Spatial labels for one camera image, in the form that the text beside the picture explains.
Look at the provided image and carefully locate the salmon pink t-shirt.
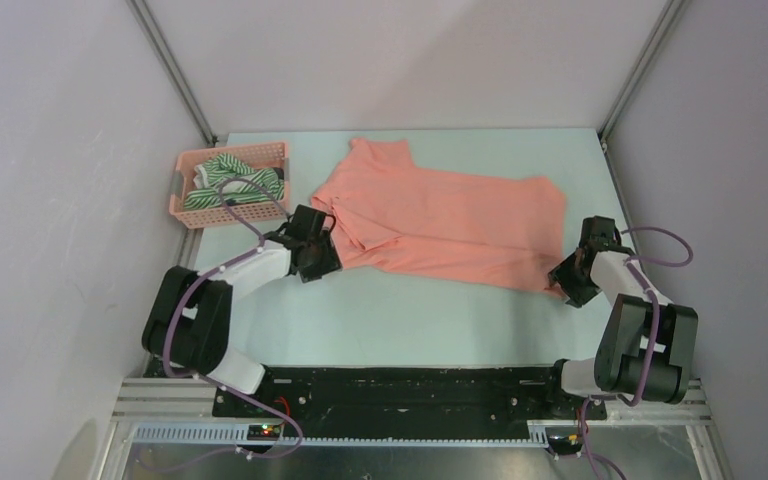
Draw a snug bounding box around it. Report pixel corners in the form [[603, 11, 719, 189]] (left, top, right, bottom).
[[311, 138, 566, 296]]

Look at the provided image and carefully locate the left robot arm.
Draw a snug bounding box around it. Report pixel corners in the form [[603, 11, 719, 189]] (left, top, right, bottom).
[[141, 205, 342, 417]]

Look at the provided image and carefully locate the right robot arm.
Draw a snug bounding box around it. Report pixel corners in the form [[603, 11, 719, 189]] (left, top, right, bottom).
[[541, 216, 699, 418]]

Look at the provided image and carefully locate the pink plastic laundry basket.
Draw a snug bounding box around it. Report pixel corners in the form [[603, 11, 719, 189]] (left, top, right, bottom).
[[169, 142, 289, 229]]

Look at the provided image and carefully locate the green white striped garment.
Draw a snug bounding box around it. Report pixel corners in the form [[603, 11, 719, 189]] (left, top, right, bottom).
[[184, 153, 285, 210]]

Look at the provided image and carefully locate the right small circuit board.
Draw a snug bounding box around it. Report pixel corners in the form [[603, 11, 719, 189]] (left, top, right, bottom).
[[547, 433, 583, 450]]

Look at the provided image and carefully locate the small circuit board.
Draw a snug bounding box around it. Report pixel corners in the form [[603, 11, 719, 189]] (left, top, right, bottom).
[[246, 423, 283, 442], [547, 433, 583, 450]]

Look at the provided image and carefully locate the left small circuit board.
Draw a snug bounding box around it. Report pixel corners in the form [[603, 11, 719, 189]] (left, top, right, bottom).
[[246, 423, 283, 442]]

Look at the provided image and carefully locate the aluminium toothed cable duct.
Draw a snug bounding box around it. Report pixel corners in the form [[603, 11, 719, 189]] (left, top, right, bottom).
[[131, 422, 549, 448]]

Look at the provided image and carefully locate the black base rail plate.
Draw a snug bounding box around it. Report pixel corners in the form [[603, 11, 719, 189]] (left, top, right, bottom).
[[145, 360, 611, 441]]

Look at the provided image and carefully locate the left aluminium corner post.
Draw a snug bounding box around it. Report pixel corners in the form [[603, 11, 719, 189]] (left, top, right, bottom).
[[125, 0, 218, 147]]

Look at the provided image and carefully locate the aluminium corner post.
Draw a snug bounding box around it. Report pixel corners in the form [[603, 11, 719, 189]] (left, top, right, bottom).
[[598, 0, 691, 145], [125, 0, 218, 147]]

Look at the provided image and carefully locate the right aluminium corner post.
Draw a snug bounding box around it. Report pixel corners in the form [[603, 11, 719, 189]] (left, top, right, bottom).
[[598, 0, 691, 145]]

